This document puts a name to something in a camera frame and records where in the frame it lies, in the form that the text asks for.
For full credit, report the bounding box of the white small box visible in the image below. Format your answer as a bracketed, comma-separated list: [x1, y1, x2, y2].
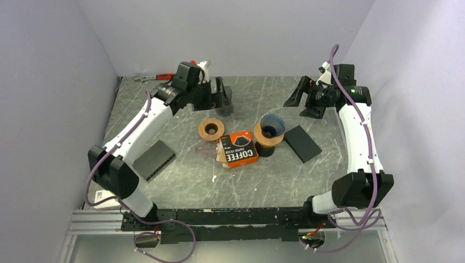
[93, 190, 121, 210]

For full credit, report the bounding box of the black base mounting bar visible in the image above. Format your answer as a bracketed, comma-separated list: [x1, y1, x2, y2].
[121, 205, 333, 244]

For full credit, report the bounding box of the wooden dripper ring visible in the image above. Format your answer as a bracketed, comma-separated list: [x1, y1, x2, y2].
[197, 118, 225, 142]
[253, 121, 287, 148]

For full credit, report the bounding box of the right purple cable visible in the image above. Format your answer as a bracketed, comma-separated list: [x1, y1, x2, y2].
[298, 44, 382, 254]

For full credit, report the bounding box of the blue ribbed glass dripper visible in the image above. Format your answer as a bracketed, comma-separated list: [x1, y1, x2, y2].
[259, 114, 286, 139]

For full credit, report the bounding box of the grey cup with wood band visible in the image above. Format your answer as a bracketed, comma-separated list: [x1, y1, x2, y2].
[216, 86, 234, 117]

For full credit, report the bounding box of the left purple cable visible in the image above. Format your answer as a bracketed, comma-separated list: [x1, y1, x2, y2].
[84, 90, 196, 263]

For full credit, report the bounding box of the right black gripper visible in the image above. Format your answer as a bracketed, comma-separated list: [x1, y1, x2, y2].
[283, 76, 335, 119]

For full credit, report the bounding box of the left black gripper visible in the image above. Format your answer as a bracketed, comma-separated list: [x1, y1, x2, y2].
[186, 77, 231, 112]

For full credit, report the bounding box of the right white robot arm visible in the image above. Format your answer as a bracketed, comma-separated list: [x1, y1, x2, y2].
[283, 62, 394, 227]

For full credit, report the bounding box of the black server base cup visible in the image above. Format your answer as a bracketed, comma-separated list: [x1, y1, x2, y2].
[254, 142, 275, 157]

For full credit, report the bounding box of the black flat box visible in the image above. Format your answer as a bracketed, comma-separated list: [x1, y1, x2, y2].
[133, 140, 176, 182]
[283, 125, 322, 163]

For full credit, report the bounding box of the purple cable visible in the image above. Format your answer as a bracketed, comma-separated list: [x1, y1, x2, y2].
[84, 90, 196, 263]
[298, 44, 382, 254]

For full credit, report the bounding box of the orange handled wrench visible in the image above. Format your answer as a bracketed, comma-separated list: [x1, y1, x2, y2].
[133, 73, 174, 83]

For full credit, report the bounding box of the right black flat box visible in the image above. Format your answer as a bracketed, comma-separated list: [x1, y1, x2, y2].
[283, 125, 322, 163]

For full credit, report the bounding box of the aluminium frame rail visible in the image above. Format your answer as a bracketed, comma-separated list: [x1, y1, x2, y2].
[67, 208, 388, 235]

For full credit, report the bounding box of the orange coffee filter box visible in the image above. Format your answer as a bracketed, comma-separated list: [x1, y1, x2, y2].
[217, 130, 258, 169]

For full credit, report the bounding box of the left black flat box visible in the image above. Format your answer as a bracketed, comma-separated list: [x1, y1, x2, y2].
[133, 140, 176, 182]

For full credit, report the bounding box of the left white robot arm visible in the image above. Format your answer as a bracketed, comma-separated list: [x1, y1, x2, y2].
[84, 61, 232, 230]

